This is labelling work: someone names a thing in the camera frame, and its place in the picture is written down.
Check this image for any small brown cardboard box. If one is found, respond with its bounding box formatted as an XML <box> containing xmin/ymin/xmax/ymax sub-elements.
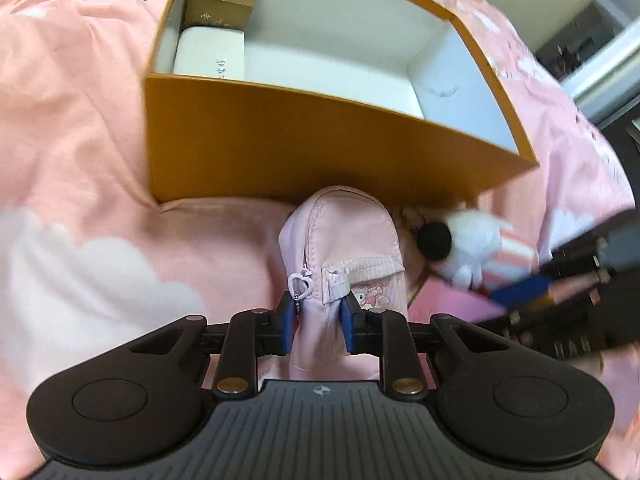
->
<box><xmin>184</xmin><ymin>0</ymin><xmax>260</xmax><ymax>32</ymax></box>

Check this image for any orange cardboard box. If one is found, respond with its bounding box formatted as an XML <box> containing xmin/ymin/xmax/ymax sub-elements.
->
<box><xmin>144</xmin><ymin>0</ymin><xmax>541</xmax><ymax>207</ymax></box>

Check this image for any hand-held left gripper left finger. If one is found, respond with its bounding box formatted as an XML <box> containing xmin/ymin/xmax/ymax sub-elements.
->
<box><xmin>130</xmin><ymin>291</ymin><xmax>297</xmax><ymax>397</ymax></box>

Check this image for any pink printed blanket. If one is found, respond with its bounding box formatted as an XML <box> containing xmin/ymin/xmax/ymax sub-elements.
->
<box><xmin>0</xmin><ymin>0</ymin><xmax>640</xmax><ymax>480</ymax></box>

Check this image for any pink mini backpack pouch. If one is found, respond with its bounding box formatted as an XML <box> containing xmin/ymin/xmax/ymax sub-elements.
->
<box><xmin>277</xmin><ymin>185</ymin><xmax>409</xmax><ymax>382</ymax></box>

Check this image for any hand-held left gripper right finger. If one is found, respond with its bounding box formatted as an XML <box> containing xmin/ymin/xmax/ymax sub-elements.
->
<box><xmin>339</xmin><ymin>293</ymin><xmax>502</xmax><ymax>397</ymax></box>

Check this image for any bright pink cloth item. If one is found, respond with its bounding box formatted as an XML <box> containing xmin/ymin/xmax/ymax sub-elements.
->
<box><xmin>406</xmin><ymin>275</ymin><xmax>507</xmax><ymax>323</ymax></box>

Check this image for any white glasses case box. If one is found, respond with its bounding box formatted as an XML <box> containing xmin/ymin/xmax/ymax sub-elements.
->
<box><xmin>172</xmin><ymin>26</ymin><xmax>246</xmax><ymax>82</ymax></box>

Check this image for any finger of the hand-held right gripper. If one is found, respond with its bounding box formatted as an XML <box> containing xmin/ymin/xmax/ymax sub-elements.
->
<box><xmin>547</xmin><ymin>212</ymin><xmax>640</xmax><ymax>267</ymax></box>
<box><xmin>487</xmin><ymin>272</ymin><xmax>617</xmax><ymax>311</ymax></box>

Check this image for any white plush toy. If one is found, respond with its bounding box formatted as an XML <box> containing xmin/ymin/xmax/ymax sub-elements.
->
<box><xmin>400</xmin><ymin>206</ymin><xmax>540</xmax><ymax>294</ymax></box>

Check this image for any white door frame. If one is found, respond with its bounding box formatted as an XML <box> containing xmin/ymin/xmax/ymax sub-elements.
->
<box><xmin>562</xmin><ymin>7</ymin><xmax>640</xmax><ymax>128</ymax></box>

